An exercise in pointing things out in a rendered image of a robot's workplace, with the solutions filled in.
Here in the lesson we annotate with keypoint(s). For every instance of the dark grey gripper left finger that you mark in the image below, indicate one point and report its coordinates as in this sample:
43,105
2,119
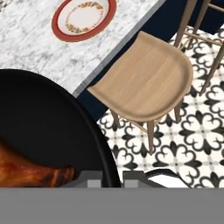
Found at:
92,178

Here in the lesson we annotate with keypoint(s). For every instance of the light wooden stool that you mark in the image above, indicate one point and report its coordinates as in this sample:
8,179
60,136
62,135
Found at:
204,35
147,83

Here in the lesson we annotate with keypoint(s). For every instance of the white bowl with red rim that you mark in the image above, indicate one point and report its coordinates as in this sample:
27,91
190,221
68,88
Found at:
84,18

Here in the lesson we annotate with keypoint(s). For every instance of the white plate with black rim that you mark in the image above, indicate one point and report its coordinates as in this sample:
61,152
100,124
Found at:
167,179

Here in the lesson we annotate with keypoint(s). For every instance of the brown chicken drumstick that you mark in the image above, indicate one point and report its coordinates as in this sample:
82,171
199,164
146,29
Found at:
23,169

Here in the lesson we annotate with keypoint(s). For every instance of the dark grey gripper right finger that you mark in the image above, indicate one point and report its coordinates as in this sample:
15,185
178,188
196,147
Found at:
133,177

